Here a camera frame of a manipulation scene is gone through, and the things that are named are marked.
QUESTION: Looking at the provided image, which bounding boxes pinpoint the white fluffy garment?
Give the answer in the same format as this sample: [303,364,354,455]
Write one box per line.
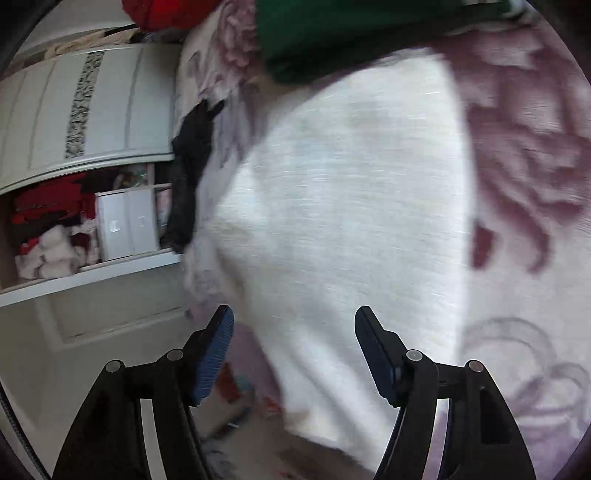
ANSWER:
[16,224,81,280]

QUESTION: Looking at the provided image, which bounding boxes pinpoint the red quilt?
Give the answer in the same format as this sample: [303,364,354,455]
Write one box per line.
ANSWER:
[121,0,220,32]

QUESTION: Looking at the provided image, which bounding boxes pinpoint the floral purple blanket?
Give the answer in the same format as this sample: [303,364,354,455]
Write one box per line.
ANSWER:
[178,0,591,480]

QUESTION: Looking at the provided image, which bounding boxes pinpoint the white sliding door wardrobe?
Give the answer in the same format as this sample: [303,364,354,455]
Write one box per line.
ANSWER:
[0,28,195,444]

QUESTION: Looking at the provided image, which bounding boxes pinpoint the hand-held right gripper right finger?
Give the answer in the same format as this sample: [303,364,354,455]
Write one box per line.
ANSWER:
[354,305,539,480]

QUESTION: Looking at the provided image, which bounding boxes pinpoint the red coat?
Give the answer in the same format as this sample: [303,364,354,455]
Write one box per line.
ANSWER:
[11,173,95,232]

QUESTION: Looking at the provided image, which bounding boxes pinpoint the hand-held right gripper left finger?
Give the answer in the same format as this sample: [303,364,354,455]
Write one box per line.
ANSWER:
[52,305,235,480]

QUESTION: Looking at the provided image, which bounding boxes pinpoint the white box on shelf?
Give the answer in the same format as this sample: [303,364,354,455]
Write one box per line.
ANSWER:
[95,187,160,261]

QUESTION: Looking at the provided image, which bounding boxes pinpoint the green striped pants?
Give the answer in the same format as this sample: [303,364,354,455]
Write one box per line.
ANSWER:
[256,0,522,85]

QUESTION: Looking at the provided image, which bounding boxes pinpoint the white tweed jacket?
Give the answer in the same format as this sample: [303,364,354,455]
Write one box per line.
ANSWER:
[182,46,476,476]

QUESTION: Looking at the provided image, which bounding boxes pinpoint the black jacket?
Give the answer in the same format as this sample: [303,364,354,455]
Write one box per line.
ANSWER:
[159,98,225,254]

